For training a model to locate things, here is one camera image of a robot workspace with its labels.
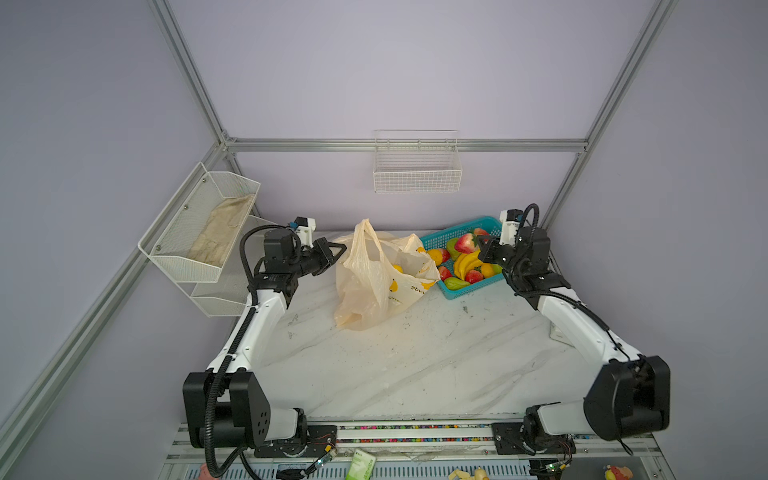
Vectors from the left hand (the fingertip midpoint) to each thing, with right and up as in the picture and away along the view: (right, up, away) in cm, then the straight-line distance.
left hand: (346, 247), depth 78 cm
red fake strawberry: (+33, +1, +5) cm, 33 cm away
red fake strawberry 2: (+40, -9, +24) cm, 48 cm away
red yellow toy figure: (+64, -52, -11) cm, 83 cm away
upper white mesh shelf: (-40, +3, 0) cm, 40 cm away
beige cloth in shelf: (-35, 0, -1) cm, 35 cm away
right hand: (+36, +4, +4) cm, 36 cm away
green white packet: (+5, -52, -9) cm, 53 cm away
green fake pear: (+32, -11, +18) cm, 39 cm away
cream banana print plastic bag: (+8, -7, -5) cm, 12 cm away
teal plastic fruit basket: (+31, +4, +31) cm, 44 cm away
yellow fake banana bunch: (+37, -4, +26) cm, 46 cm away
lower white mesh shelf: (-30, -13, -3) cm, 33 cm away
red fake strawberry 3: (+31, -8, +26) cm, 41 cm away
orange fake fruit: (+28, -2, +26) cm, 38 cm away
